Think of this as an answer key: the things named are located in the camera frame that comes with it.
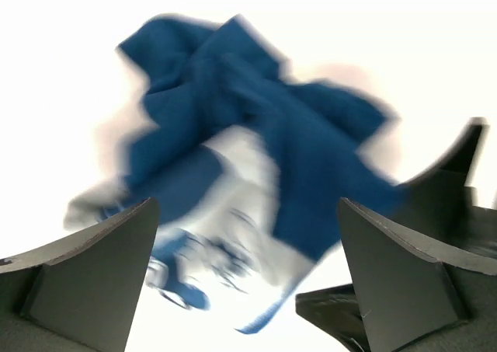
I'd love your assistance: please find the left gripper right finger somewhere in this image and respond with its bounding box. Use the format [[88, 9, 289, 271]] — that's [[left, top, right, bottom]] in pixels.
[[339, 200, 496, 351]]

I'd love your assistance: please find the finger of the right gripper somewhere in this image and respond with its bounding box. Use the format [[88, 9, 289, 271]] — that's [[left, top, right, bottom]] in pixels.
[[391, 118, 496, 251], [295, 284, 369, 352]]

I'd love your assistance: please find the navy blue t-shirt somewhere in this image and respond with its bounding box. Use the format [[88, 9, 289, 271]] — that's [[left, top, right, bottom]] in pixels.
[[64, 16, 403, 334]]

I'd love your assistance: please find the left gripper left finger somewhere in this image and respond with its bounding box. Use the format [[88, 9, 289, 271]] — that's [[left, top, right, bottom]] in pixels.
[[1, 199, 160, 351]]

